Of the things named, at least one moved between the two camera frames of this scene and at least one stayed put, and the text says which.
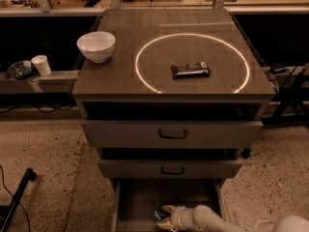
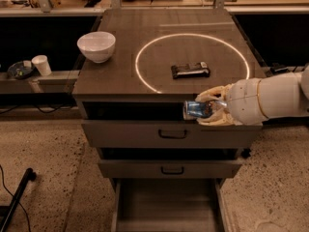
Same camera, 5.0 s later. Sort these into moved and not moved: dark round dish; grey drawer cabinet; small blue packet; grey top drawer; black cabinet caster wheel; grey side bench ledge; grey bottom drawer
Moved: small blue packet
Not moved: grey side bench ledge; grey bottom drawer; grey top drawer; black cabinet caster wheel; grey drawer cabinet; dark round dish
